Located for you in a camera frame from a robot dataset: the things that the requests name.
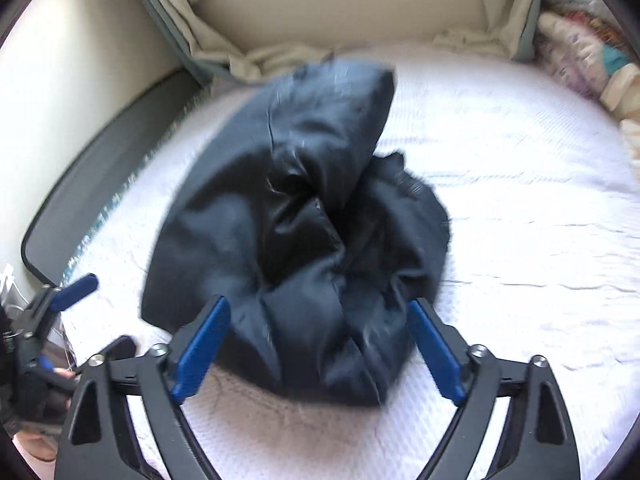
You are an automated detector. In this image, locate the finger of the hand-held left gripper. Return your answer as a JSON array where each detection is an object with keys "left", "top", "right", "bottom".
[
  {"left": 100, "top": 335, "right": 137, "bottom": 361},
  {"left": 20, "top": 272, "right": 99, "bottom": 341}
]

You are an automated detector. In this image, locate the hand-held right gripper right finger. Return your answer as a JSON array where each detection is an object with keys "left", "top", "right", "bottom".
[{"left": 407, "top": 297, "right": 582, "bottom": 480}]

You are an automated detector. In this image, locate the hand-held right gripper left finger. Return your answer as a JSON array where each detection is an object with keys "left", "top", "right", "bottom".
[{"left": 54, "top": 294, "right": 232, "bottom": 480}]

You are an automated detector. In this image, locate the dark navy printed jacket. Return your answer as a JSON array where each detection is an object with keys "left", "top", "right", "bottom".
[{"left": 140, "top": 57, "right": 453, "bottom": 408}]

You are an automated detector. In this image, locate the person's left forearm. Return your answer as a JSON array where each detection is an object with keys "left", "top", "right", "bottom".
[{"left": 12, "top": 427, "right": 58, "bottom": 463}]

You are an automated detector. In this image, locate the white quilted bed mattress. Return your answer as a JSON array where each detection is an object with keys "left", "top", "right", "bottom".
[{"left": 60, "top": 42, "right": 640, "bottom": 480}]

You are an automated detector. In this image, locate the teal curtain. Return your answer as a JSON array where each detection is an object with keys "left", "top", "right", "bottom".
[
  {"left": 117, "top": 0, "right": 221, "bottom": 86},
  {"left": 515, "top": 0, "right": 546, "bottom": 63}
]

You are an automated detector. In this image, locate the beige curtain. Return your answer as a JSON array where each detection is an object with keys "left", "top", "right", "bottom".
[
  {"left": 165, "top": 0, "right": 341, "bottom": 86},
  {"left": 432, "top": 0, "right": 538, "bottom": 58}
]

